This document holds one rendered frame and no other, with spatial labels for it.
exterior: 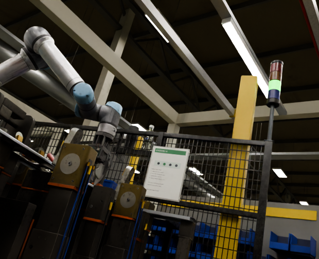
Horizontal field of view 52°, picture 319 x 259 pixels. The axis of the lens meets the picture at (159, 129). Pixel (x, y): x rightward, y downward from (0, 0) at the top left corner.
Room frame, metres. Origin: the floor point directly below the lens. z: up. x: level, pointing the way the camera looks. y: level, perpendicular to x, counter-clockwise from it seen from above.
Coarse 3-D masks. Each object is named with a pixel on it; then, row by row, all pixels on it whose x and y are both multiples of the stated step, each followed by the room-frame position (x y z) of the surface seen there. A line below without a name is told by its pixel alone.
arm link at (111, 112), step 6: (108, 102) 1.29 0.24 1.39; (114, 102) 1.28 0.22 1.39; (102, 108) 1.28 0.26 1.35; (108, 108) 1.28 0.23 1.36; (114, 108) 1.28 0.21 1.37; (120, 108) 1.29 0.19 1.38; (102, 114) 1.28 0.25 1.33; (108, 114) 1.28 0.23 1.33; (114, 114) 1.28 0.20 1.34; (120, 114) 1.31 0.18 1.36; (102, 120) 1.29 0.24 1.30; (108, 120) 1.28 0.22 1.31; (114, 120) 1.28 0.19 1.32; (114, 126) 1.31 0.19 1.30
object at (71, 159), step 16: (64, 144) 0.88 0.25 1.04; (80, 144) 0.86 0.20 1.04; (64, 160) 0.87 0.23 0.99; (80, 160) 0.86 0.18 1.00; (64, 176) 0.87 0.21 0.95; (80, 176) 0.86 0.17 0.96; (48, 192) 0.89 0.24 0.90; (64, 192) 0.87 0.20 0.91; (80, 192) 0.88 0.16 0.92; (48, 208) 0.88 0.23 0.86; (64, 208) 0.86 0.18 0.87; (48, 224) 0.87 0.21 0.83; (64, 224) 0.87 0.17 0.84; (32, 240) 0.88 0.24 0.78; (48, 240) 0.86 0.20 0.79; (64, 240) 0.89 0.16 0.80; (32, 256) 0.87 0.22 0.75; (48, 256) 0.86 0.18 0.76; (64, 256) 0.89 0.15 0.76
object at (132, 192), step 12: (120, 192) 1.19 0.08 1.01; (132, 192) 1.17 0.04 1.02; (144, 192) 1.19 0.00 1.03; (120, 204) 1.19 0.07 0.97; (132, 204) 1.17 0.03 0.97; (144, 204) 1.21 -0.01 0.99; (120, 216) 1.18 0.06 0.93; (132, 216) 1.17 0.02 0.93; (120, 228) 1.18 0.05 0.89; (132, 228) 1.20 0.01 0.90; (108, 240) 1.20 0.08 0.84; (120, 240) 1.18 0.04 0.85; (108, 252) 1.19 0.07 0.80; (120, 252) 1.17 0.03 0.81; (132, 252) 1.21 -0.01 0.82
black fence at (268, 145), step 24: (48, 144) 2.15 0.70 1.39; (120, 144) 1.94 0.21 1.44; (192, 144) 1.77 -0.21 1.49; (240, 144) 1.67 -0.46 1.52; (264, 144) 1.61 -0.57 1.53; (192, 168) 1.76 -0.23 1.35; (240, 168) 1.66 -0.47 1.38; (264, 168) 1.60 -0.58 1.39; (192, 192) 1.75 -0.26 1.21; (216, 192) 1.70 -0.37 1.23; (264, 192) 1.59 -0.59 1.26; (192, 216) 1.74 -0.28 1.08; (264, 216) 1.59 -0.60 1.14; (192, 240) 1.73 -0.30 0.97; (240, 240) 1.64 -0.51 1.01
